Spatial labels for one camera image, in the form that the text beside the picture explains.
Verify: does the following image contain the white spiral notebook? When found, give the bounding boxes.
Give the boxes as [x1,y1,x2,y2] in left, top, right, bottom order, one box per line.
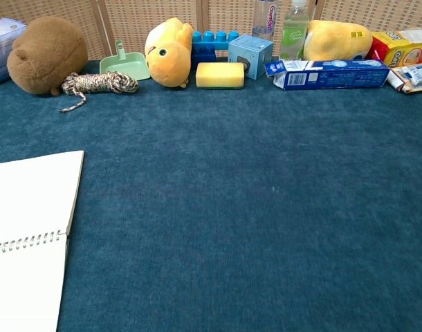
[0,149,85,332]

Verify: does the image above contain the teal table cloth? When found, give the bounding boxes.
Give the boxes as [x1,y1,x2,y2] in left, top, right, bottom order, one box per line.
[0,58,422,332]

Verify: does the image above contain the yellow sponge with green base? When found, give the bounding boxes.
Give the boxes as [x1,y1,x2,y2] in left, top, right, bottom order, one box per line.
[195,62,246,90]

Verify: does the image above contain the orange white-faced plush toy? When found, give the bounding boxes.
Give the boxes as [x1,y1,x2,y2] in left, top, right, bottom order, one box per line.
[144,17,194,89]

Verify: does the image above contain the light blue cube box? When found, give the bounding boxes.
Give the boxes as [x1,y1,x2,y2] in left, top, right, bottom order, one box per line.
[228,33,275,81]

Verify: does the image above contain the blue building block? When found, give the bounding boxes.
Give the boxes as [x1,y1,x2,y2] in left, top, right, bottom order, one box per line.
[191,30,240,70]

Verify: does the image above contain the green plastic dustpan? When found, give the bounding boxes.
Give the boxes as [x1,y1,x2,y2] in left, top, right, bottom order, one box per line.
[99,39,152,82]

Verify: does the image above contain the blue toothpaste box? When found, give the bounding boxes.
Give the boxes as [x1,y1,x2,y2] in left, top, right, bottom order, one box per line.
[264,59,391,91]

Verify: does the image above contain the clear bottle purple label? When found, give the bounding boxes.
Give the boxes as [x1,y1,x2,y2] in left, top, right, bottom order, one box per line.
[251,0,279,42]

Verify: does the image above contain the clear bottle green label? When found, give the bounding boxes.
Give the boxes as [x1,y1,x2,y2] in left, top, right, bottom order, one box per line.
[279,0,311,62]

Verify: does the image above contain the woven folding screen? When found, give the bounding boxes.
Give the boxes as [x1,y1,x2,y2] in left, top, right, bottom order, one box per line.
[0,0,422,62]

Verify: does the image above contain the yellow plush toy with tag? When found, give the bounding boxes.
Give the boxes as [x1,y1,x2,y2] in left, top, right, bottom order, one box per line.
[302,19,374,62]

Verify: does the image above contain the brown plush toy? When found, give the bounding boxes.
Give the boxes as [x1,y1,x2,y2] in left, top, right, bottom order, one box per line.
[6,15,89,97]

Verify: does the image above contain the opened white toothpaste carton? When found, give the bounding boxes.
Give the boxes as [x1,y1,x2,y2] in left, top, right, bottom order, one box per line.
[385,66,422,95]

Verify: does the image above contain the yellow red snack box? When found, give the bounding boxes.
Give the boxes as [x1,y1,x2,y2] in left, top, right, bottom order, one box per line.
[365,27,422,67]

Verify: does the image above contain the white blue toothpaste tube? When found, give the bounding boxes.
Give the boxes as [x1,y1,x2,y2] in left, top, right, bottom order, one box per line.
[401,62,422,86]

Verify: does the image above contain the braided rope bundle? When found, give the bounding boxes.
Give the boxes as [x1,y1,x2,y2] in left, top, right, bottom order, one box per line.
[58,71,140,113]

